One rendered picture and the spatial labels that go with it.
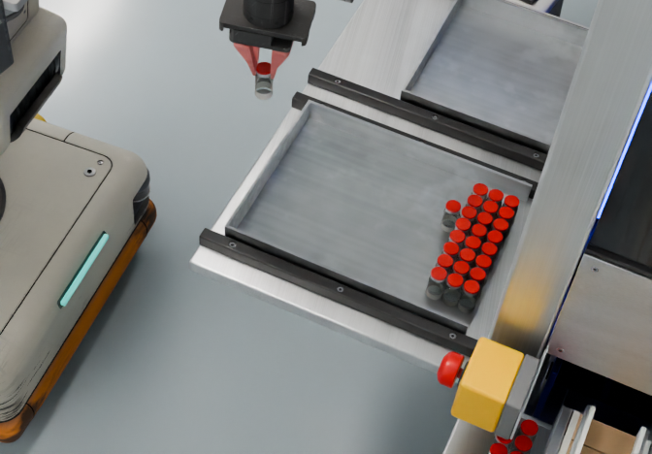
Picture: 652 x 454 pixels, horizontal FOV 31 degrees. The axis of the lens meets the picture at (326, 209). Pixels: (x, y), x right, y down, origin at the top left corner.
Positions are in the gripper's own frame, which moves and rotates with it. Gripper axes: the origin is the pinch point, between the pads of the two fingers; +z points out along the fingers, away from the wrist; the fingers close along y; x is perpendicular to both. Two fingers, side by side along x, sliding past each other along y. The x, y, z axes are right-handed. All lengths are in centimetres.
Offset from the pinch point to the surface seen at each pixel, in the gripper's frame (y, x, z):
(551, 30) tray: 38, 44, 23
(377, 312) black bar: 19.1, -15.2, 23.8
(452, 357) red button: 28.0, -27.5, 11.8
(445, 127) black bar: 23.9, 18.7, 23.4
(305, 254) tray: 8.3, -7.3, 25.2
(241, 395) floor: -4, 20, 113
